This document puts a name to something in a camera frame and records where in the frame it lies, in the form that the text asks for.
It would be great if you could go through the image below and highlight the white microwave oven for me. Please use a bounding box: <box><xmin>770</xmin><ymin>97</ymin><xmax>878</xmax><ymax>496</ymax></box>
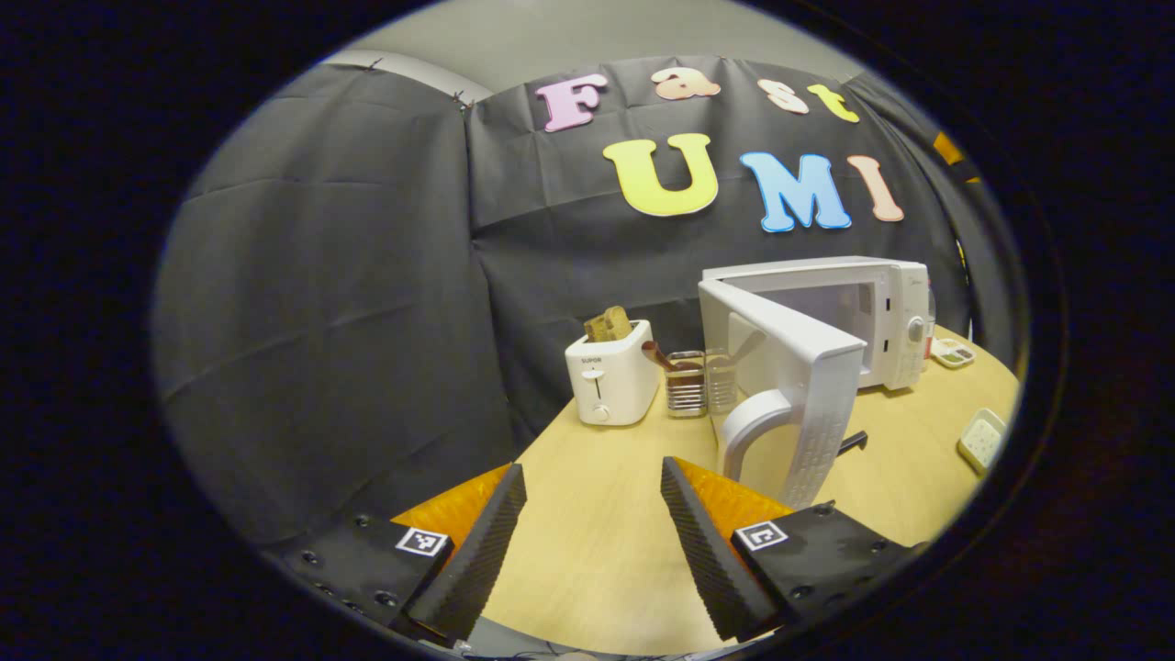
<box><xmin>698</xmin><ymin>255</ymin><xmax>934</xmax><ymax>512</ymax></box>

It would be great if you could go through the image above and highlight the white divided dish with beans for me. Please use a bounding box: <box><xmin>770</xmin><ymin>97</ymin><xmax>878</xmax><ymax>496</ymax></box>
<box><xmin>929</xmin><ymin>337</ymin><xmax>977</xmax><ymax>371</ymax></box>

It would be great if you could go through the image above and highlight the brown toast slice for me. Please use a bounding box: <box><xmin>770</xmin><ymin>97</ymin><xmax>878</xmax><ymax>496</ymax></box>
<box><xmin>583</xmin><ymin>305</ymin><xmax>635</xmax><ymax>344</ymax></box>

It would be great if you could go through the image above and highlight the cream square cherry-print plate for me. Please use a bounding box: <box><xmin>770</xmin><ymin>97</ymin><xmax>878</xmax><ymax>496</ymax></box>
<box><xmin>957</xmin><ymin>407</ymin><xmax>1010</xmax><ymax>476</ymax></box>

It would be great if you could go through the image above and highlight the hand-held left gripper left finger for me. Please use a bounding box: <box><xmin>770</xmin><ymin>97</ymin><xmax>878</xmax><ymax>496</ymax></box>
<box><xmin>264</xmin><ymin>462</ymin><xmax>529</xmax><ymax>644</ymax></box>

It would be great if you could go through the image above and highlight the ribbed glass utensil holder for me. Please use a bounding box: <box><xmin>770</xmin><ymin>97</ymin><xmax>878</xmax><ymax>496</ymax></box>
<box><xmin>664</xmin><ymin>350</ymin><xmax>709</xmax><ymax>420</ymax></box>
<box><xmin>705</xmin><ymin>346</ymin><xmax>741</xmax><ymax>415</ymax></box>

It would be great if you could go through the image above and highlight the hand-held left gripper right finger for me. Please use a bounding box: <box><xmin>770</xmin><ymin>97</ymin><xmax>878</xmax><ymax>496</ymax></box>
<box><xmin>660</xmin><ymin>455</ymin><xmax>924</xmax><ymax>644</ymax></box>

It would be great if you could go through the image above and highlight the wooden spoon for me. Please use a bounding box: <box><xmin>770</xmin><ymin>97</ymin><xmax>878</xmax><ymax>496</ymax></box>
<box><xmin>640</xmin><ymin>340</ymin><xmax>704</xmax><ymax>374</ymax></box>

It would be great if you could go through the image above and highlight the white toaster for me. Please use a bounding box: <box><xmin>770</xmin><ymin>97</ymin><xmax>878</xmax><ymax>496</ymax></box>
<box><xmin>564</xmin><ymin>319</ymin><xmax>661</xmax><ymax>428</ymax></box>

